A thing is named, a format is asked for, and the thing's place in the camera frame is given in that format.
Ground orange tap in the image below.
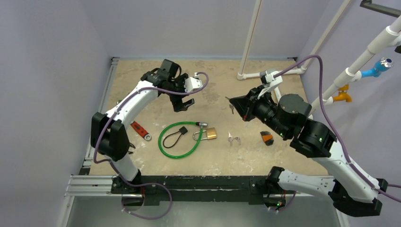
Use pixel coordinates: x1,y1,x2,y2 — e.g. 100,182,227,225
332,84,352,103

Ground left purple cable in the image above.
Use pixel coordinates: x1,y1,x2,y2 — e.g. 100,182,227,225
93,72,210,220

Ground brass padlock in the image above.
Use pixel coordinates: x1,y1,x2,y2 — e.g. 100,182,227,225
192,127,218,141

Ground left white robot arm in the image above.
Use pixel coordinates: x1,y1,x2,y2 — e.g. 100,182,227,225
90,59,207,193

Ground green cable lock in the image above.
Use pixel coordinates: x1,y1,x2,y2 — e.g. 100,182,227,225
157,121,208,159

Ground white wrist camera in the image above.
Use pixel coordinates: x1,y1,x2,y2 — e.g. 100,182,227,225
257,70,283,99
184,72,203,93

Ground orange black brush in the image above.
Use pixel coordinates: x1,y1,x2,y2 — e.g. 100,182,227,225
260,131,274,146

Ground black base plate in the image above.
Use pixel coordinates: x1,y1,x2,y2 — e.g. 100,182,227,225
111,175,293,209

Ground white pvc pipe frame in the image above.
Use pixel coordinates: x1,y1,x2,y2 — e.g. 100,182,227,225
237,0,401,116

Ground purple cable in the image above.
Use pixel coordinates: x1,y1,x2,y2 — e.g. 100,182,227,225
275,55,401,204
93,72,210,220

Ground black loop cord with tag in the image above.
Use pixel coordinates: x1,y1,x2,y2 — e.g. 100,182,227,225
162,126,189,149

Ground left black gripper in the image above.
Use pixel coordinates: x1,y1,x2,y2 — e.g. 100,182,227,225
164,74,195,112

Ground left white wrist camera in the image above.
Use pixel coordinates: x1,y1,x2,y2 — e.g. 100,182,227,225
184,72,203,93

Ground blue tap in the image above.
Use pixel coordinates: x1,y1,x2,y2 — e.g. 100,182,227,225
361,57,393,78

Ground red handled adjustable wrench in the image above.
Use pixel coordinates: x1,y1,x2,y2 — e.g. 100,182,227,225
131,121,152,141

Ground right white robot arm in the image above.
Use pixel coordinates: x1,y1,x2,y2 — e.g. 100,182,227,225
229,87,388,217

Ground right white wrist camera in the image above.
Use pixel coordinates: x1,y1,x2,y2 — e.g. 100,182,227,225
257,70,283,99

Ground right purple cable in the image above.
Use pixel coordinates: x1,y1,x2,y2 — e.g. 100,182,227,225
275,55,401,204

